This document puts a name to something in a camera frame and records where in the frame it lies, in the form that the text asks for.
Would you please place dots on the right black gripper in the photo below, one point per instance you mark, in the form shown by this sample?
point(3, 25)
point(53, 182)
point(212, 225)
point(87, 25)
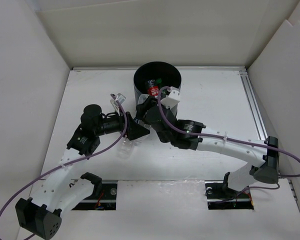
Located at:
point(143, 107)

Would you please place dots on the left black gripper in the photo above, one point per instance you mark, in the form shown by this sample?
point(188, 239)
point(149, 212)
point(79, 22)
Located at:
point(134, 130)

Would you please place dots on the clear bottle green blue label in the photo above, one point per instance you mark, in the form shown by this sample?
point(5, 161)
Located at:
point(141, 110)

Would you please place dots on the clear bottle red label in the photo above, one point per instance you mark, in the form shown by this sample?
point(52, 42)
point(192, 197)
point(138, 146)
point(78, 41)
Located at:
point(152, 87)

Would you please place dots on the green plastic bottle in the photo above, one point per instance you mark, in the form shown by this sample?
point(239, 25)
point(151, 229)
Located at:
point(159, 81)

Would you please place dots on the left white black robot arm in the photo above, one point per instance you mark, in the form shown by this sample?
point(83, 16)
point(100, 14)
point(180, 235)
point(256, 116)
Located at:
point(66, 185)

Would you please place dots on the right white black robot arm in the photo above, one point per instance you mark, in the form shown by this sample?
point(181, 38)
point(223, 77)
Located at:
point(240, 179)

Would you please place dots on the dark blue cylindrical bin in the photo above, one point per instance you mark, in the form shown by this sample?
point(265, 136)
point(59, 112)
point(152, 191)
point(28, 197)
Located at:
point(169, 74)

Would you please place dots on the clear bottle orange blue label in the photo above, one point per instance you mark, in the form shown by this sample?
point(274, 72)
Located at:
point(126, 147)

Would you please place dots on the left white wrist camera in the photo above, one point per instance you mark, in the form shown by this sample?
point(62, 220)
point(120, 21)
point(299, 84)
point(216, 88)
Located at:
point(115, 99)

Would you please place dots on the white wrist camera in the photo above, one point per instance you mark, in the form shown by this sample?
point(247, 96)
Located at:
point(115, 99)
point(172, 98)

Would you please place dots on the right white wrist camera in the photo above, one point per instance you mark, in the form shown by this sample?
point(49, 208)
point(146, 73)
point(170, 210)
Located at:
point(172, 98)

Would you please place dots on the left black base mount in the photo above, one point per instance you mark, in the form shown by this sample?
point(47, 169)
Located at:
point(106, 200)

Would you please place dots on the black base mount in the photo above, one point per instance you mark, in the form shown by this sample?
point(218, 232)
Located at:
point(106, 200)
point(220, 198)

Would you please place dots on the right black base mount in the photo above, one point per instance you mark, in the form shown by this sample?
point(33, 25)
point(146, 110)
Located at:
point(220, 198)

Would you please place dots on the aluminium rail right side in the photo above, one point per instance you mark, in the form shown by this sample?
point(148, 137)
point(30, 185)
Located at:
point(250, 95)

